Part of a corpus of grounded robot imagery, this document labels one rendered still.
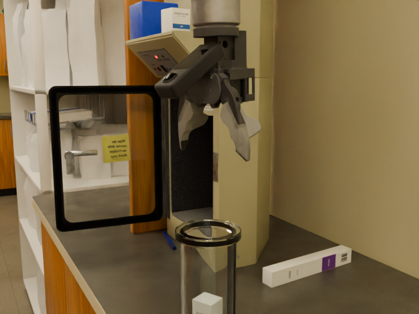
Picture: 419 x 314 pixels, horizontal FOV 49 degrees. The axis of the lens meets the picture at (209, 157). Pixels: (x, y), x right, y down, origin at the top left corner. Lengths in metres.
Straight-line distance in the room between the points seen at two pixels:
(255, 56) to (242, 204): 0.36
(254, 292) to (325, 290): 0.16
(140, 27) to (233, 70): 0.55
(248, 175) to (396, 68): 0.45
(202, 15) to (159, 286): 0.64
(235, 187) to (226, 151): 0.09
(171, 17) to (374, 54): 0.53
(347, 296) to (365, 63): 0.60
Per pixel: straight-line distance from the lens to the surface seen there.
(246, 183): 1.14
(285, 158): 1.59
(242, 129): 0.69
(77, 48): 2.29
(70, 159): 1.29
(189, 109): 0.76
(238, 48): 0.75
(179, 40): 1.03
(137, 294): 1.08
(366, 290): 1.14
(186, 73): 0.68
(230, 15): 0.72
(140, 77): 1.39
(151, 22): 1.23
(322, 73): 1.44
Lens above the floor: 1.41
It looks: 10 degrees down
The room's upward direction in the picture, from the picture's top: straight up
